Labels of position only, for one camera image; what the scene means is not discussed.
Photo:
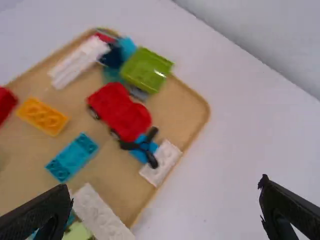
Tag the large white toy brick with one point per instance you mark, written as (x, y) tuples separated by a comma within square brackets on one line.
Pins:
[(100, 212)]

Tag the pale green toy brick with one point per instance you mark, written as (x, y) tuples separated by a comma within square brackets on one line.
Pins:
[(77, 231)]

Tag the orange toy brick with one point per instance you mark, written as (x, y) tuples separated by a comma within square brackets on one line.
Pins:
[(42, 117)]

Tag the long white toy brick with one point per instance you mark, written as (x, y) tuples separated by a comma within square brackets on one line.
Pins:
[(75, 62)]

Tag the small red toy brick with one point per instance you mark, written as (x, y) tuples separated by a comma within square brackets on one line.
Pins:
[(105, 37)]

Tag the small teal toy brick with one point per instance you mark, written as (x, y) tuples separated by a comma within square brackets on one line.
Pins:
[(127, 46)]

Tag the red toy car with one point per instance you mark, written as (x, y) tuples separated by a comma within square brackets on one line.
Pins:
[(120, 110)]

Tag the tan tray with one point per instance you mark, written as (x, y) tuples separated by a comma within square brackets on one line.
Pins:
[(32, 155)]

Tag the large green toy brick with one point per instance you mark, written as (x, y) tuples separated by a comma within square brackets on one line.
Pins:
[(145, 70)]

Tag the long teal toy brick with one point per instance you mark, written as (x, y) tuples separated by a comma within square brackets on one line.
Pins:
[(72, 157)]

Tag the dark blue toy brick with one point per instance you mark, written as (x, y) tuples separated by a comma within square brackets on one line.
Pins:
[(112, 58)]

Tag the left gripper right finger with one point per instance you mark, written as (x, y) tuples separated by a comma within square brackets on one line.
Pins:
[(287, 212)]

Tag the grey toy brick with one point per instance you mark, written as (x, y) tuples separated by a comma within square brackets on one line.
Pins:
[(138, 94)]

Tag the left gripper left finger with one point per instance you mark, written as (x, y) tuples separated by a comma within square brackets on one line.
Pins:
[(30, 217)]

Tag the small white toy brick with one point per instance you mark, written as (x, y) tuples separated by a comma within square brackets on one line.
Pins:
[(161, 162)]

